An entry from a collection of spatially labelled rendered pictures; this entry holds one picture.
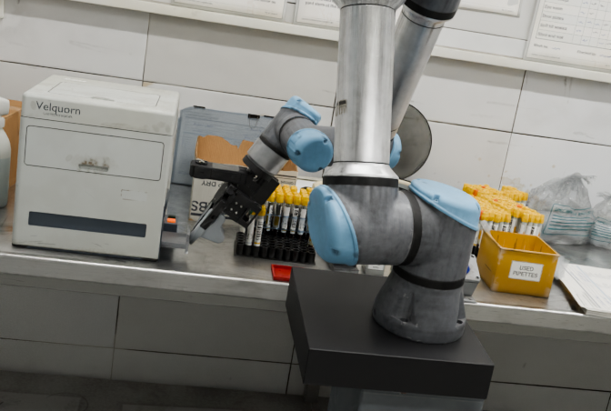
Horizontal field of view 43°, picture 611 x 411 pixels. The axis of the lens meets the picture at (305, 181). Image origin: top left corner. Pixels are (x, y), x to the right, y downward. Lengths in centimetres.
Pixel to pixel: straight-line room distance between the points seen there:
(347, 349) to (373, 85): 39
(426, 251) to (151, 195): 58
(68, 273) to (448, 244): 73
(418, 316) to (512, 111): 116
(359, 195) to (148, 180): 52
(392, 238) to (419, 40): 36
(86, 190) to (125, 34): 69
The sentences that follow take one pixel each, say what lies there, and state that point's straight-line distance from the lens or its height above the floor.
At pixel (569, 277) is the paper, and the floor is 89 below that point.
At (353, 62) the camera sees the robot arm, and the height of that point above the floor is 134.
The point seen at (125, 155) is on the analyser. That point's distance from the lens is 150.
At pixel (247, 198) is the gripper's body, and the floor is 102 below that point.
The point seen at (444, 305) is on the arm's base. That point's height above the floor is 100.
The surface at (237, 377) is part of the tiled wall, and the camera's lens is 240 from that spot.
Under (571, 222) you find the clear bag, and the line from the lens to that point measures 224.
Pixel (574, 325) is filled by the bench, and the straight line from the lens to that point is 174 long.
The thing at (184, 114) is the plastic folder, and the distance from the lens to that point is 213.
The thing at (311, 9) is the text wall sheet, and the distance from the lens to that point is 211.
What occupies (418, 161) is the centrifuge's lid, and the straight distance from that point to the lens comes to 213.
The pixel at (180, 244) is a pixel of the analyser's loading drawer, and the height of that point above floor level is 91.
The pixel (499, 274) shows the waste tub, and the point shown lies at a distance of 172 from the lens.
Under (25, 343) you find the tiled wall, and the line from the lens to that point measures 239.
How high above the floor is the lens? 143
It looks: 14 degrees down
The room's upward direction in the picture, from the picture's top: 9 degrees clockwise
